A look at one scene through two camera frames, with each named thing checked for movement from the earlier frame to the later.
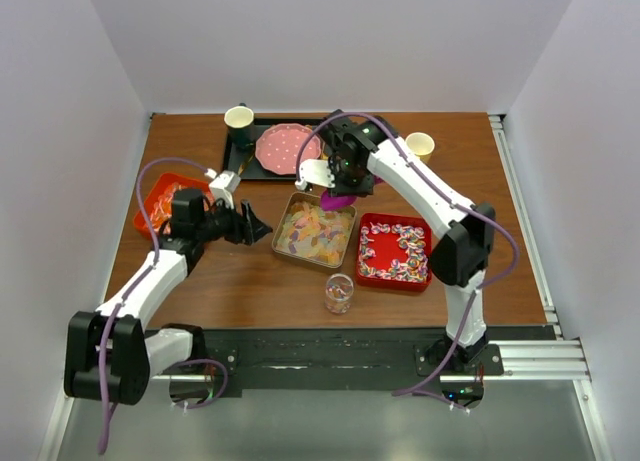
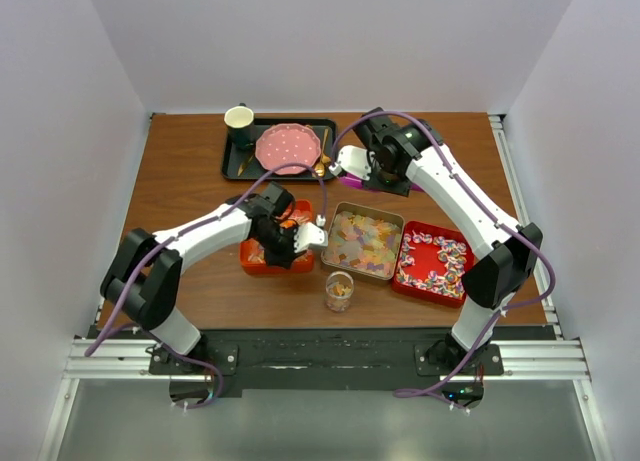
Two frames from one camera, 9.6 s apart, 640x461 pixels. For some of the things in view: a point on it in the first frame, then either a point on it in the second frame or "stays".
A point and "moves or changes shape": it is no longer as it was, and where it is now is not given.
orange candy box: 158,208 → 253,258
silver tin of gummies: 305,230 → 364,241
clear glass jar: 338,293 stays
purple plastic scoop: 330,202 moves or changes shape
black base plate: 381,358 stays
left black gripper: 245,227 → 285,258
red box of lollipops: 394,251 moves or changes shape
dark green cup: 239,120 stays
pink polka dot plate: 277,148 stays
